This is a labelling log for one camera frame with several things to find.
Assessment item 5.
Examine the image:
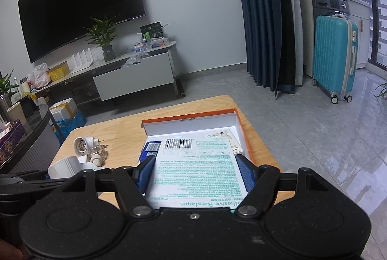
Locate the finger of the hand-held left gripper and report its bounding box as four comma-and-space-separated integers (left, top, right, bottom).
0, 169, 74, 192

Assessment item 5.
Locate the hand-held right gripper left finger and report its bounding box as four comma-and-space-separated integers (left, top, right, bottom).
62, 157, 155, 216

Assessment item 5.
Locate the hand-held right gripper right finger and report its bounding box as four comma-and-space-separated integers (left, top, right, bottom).
234, 154, 328, 216

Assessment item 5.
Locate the blue small box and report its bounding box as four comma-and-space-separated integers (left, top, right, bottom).
138, 141, 161, 164

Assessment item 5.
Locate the white plug adapter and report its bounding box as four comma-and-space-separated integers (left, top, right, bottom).
47, 157, 80, 179

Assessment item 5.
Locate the teal bandage box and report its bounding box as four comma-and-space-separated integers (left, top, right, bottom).
145, 136, 249, 210

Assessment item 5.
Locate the orange and white shallow box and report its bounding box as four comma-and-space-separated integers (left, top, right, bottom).
141, 109, 254, 167

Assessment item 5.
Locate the white leaflet in tray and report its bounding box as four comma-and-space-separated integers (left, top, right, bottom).
206, 128, 243, 155

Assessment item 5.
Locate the dark side cabinet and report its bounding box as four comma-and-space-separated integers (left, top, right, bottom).
0, 104, 61, 175

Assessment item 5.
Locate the purple patterned box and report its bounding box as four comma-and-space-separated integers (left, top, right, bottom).
0, 119, 26, 164

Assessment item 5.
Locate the small white bulb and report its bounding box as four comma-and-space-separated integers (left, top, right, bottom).
91, 154, 107, 167

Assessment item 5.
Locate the white round socket adapter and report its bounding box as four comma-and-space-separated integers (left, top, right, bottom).
73, 136, 105, 164

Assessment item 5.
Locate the beige box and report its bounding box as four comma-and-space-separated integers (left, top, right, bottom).
7, 102, 28, 126

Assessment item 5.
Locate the blue plastic bag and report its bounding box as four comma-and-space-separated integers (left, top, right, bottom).
50, 110, 87, 140

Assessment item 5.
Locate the white cardboard box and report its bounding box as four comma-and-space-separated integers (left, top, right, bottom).
48, 97, 78, 123

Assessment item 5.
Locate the black roll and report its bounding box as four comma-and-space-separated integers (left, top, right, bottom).
176, 79, 187, 98

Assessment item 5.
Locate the leafy plant in metal pot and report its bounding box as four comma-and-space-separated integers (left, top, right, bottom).
0, 69, 22, 115

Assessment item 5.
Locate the white TV cabinet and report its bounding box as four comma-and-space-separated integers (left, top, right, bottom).
29, 40, 182, 109

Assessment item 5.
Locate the red and white plastic bag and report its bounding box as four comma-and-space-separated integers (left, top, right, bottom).
28, 63, 51, 88

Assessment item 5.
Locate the yellow box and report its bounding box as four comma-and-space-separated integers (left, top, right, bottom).
48, 61, 71, 82

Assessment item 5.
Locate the pile of clear plastic packets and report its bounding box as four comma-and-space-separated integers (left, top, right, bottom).
122, 38, 170, 67

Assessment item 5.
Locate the white router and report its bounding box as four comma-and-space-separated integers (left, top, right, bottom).
71, 48, 95, 72

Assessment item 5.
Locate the black and green box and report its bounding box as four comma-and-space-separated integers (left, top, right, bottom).
140, 22, 165, 43

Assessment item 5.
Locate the potted green plant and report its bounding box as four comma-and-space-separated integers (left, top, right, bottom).
85, 15, 120, 63

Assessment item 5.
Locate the teal suitcase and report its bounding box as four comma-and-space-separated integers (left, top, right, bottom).
312, 15, 359, 104

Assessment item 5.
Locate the blue curtain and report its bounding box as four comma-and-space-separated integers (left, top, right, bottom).
232, 0, 304, 98

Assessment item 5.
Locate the small floor plant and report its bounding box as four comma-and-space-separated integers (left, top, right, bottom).
373, 81, 387, 101

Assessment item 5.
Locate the grey washing machine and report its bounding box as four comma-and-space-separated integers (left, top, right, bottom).
311, 0, 351, 19

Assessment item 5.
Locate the black wall television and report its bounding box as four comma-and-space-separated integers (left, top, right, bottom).
18, 0, 146, 64

